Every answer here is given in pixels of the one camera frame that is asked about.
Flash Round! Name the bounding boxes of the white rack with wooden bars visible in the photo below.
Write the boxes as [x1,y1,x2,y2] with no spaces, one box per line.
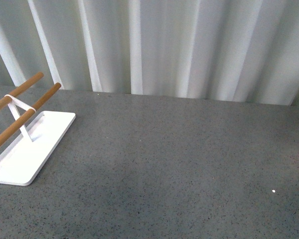
[0,72,76,186]

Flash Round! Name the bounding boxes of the white curtain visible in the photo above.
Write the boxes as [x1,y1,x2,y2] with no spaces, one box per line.
[0,0,299,106]

